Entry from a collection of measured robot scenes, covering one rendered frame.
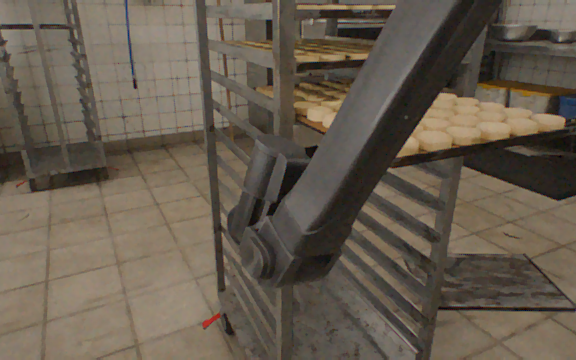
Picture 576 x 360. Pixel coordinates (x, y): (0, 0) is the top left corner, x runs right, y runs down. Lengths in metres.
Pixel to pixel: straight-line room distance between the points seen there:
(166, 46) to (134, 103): 0.57
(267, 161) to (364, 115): 0.14
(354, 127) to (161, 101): 3.63
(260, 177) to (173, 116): 3.56
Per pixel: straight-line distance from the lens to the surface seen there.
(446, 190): 1.08
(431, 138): 0.62
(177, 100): 3.96
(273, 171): 0.43
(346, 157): 0.34
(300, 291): 1.63
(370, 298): 1.49
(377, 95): 0.32
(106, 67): 3.83
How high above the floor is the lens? 1.14
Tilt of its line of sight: 22 degrees down
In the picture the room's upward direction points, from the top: straight up
